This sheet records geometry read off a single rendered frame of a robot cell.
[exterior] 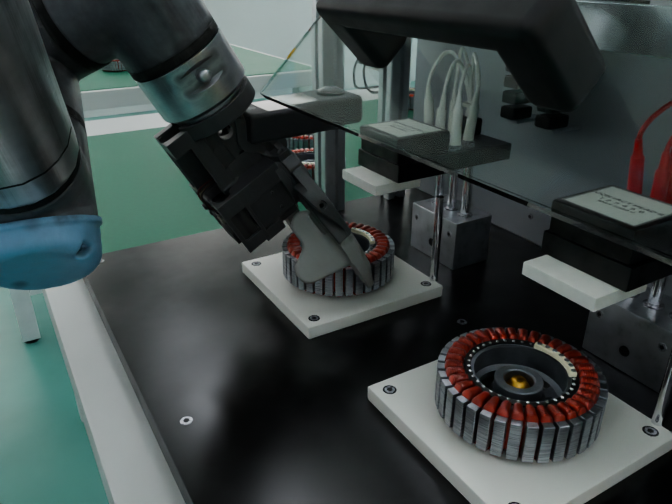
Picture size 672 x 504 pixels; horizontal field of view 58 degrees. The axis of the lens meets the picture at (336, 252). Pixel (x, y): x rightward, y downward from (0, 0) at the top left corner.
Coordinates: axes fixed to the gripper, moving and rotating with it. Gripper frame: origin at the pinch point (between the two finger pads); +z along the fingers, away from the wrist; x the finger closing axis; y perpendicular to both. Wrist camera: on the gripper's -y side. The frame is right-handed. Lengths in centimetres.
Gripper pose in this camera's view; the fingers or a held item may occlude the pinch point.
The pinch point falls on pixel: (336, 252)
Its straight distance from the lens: 60.3
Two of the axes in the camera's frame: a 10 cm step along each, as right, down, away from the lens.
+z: 4.3, 6.7, 6.0
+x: 5.1, 3.7, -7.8
